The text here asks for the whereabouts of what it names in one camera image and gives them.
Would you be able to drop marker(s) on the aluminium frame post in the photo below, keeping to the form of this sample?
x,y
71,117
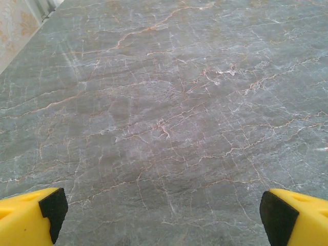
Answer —
x,y
38,7

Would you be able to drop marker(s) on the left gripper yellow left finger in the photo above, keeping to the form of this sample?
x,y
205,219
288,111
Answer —
x,y
23,220

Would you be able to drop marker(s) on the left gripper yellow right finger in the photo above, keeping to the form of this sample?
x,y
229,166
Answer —
x,y
305,220

